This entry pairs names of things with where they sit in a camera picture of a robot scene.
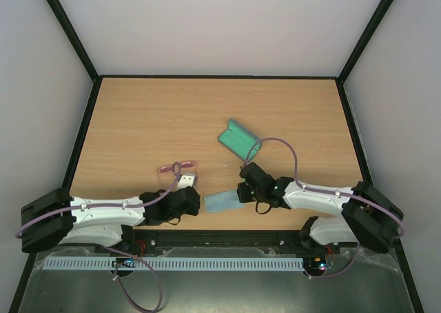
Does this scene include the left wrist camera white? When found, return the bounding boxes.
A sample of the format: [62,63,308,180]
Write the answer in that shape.
[176,173,197,190]

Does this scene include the pink translucent sunglasses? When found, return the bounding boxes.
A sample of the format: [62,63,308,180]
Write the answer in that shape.
[156,161,198,191]

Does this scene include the grey glasses case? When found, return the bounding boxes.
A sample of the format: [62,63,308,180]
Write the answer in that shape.
[218,118,262,163]

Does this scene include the light blue slotted cable duct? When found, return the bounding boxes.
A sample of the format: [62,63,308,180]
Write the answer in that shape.
[42,256,304,272]

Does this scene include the black aluminium frame rail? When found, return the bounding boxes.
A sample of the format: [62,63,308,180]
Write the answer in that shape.
[34,227,400,255]

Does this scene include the light blue cleaning cloth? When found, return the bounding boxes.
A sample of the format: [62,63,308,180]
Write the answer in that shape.
[203,190,244,213]

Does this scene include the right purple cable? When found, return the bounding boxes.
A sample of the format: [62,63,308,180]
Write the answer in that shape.
[242,137,404,281]

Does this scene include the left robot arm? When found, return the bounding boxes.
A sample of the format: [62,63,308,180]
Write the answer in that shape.
[17,186,201,253]

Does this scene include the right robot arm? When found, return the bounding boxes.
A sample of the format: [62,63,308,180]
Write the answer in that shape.
[237,162,404,254]

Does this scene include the metal tray foreground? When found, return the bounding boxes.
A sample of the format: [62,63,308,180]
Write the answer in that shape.
[19,248,413,312]

